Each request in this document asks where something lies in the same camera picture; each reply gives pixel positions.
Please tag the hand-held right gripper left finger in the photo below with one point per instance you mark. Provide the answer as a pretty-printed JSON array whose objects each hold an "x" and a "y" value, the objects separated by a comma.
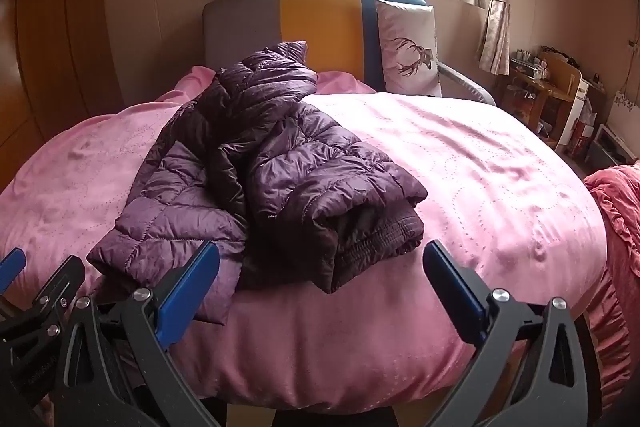
[{"x": 187, "y": 289}]

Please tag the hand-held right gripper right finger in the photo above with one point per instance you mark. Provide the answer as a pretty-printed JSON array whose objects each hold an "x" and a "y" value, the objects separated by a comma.
[{"x": 462, "y": 294}]

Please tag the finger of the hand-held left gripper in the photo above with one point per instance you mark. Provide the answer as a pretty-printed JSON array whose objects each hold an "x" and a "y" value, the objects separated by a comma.
[
  {"x": 11, "y": 269},
  {"x": 57, "y": 289}
]

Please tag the purple puffer jacket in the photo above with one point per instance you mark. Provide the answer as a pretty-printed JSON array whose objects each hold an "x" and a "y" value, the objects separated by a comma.
[{"x": 280, "y": 167}]

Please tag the pink bedspread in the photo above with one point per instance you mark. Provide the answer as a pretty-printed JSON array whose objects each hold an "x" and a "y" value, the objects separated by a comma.
[{"x": 500, "y": 187}]

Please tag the red ruffled blanket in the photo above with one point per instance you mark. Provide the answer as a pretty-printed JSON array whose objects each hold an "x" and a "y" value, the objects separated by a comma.
[{"x": 620, "y": 217}]

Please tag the red bag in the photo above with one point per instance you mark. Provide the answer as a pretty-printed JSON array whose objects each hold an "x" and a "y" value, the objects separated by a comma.
[{"x": 580, "y": 137}]

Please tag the white box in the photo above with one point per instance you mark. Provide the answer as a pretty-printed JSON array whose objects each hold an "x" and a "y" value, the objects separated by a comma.
[{"x": 612, "y": 144}]

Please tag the cluttered wooden nightstand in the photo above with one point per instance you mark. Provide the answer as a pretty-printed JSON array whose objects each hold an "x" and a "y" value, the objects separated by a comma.
[{"x": 550, "y": 94}]

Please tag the white cabinet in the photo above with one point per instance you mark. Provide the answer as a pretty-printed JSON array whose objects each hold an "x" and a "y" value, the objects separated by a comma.
[{"x": 582, "y": 102}]

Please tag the group of cosmetic bottles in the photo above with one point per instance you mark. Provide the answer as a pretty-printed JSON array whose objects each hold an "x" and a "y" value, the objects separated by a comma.
[{"x": 527, "y": 64}]

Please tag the pink pillow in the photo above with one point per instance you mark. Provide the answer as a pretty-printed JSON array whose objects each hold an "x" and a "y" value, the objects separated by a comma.
[{"x": 345, "y": 84}]

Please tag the wooden wardrobe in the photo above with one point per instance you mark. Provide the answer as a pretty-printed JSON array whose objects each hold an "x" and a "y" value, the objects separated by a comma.
[{"x": 50, "y": 32}]

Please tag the deer print pillow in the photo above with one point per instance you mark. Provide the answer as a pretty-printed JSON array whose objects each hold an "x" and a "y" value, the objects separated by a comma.
[{"x": 407, "y": 47}]

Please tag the grey yellow blue headboard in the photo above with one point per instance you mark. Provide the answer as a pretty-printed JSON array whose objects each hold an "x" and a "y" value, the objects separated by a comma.
[{"x": 320, "y": 17}]

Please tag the grey metal bed rail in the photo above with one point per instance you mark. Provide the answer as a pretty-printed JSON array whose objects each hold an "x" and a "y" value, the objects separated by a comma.
[{"x": 467, "y": 82}]

